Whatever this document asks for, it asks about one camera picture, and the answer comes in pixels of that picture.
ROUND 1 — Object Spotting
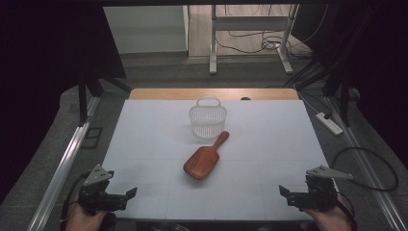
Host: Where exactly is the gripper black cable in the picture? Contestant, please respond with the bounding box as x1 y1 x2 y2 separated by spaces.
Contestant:
336 191 358 231
60 171 92 231

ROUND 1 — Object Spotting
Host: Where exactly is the black curtain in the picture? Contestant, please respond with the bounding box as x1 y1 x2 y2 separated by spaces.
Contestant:
0 0 127 206
290 0 408 162

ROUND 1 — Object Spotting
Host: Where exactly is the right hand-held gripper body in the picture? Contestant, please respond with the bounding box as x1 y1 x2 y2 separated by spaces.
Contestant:
287 165 354 213

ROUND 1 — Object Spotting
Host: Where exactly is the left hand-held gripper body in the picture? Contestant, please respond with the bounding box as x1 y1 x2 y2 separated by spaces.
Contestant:
78 164 129 214

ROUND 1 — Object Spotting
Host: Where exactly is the person's right hand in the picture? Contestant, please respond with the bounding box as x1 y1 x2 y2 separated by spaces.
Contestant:
302 194 354 231

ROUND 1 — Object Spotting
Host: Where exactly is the aluminium rail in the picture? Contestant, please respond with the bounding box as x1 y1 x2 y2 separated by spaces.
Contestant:
323 95 408 231
27 95 101 231

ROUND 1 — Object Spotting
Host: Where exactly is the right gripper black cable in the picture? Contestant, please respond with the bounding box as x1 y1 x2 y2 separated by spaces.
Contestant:
336 191 358 231

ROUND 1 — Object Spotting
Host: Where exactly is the white power strip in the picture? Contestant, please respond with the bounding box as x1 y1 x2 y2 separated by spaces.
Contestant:
315 112 344 137

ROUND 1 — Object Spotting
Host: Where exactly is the wooden paddle hairbrush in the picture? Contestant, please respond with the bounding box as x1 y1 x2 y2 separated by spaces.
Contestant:
183 130 231 181

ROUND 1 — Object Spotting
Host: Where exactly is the black metal stand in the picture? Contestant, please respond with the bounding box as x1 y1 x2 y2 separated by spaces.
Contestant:
282 54 355 128
77 68 133 127

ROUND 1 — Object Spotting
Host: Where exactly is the tangle of black cables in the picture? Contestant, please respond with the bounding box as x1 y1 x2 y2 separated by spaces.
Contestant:
215 3 330 62

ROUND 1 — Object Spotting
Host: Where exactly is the person's left hand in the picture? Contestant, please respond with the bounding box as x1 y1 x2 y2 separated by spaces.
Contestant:
65 195 110 231

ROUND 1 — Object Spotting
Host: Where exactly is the wooden table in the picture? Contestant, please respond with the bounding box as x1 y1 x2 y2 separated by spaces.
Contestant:
128 88 300 101

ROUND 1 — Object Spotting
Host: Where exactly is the black cable loop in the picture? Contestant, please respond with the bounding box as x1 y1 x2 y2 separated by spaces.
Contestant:
331 146 399 193

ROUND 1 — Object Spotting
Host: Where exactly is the white desk frame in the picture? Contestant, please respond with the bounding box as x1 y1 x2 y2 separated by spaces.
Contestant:
209 3 300 76

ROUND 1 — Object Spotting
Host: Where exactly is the black square floor frame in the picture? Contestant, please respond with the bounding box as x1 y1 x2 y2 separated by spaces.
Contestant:
81 126 104 150

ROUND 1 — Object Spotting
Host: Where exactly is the white plastic basket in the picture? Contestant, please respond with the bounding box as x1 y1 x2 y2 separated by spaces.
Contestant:
188 96 228 140

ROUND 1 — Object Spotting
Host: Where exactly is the white table cover board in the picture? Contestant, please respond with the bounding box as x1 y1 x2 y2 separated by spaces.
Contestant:
101 99 351 222

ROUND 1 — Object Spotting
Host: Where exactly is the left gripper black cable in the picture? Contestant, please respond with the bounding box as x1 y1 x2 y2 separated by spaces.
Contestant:
60 171 92 231

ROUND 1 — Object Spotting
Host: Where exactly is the white power strip cable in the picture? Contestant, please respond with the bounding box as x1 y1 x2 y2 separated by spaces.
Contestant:
293 84 322 116

